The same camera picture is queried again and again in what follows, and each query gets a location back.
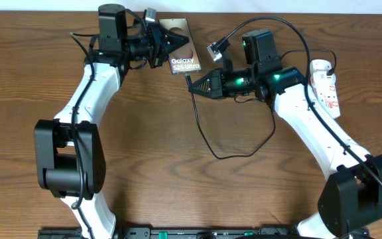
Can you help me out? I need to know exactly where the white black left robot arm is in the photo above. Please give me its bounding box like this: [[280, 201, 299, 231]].
[[34, 3, 190, 238]]

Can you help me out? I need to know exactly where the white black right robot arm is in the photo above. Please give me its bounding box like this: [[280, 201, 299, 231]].
[[189, 29, 382, 238]]

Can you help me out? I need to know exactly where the white power strip socket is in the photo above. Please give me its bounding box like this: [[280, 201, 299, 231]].
[[310, 59, 341, 119]]

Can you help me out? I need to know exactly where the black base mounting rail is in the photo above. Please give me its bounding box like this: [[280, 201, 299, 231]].
[[37, 226, 372, 239]]

